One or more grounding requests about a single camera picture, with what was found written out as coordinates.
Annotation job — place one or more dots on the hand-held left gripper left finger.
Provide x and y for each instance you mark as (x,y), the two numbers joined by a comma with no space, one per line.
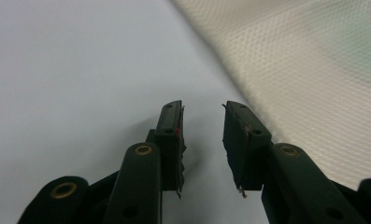
(170,146)

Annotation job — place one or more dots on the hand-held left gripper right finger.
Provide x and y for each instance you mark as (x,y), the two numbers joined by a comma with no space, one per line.
(240,149)

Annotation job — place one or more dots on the white textured fabric cover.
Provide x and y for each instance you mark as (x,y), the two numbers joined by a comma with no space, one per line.
(298,77)

